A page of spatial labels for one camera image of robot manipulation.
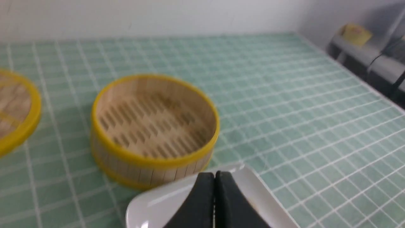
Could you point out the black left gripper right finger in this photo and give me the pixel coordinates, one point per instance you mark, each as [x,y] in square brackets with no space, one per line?
[232,209]

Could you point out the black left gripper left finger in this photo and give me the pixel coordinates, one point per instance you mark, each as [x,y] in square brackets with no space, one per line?
[197,210]

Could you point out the white square plate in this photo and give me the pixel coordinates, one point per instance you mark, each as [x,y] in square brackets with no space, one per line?
[154,208]

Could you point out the yellow-rimmed bamboo steamer basket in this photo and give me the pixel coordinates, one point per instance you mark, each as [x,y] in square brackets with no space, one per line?
[151,129]

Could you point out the green checkered tablecloth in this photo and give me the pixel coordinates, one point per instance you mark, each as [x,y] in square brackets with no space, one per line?
[330,148]

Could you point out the yellow-rimmed bamboo steamer lid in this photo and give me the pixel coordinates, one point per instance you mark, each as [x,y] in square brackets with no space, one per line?
[20,110]

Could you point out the grey metal frame rail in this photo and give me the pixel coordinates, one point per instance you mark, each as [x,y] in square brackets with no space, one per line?
[379,62]

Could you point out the yellow tag on rail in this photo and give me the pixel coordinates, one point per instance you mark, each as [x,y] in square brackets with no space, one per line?
[355,34]

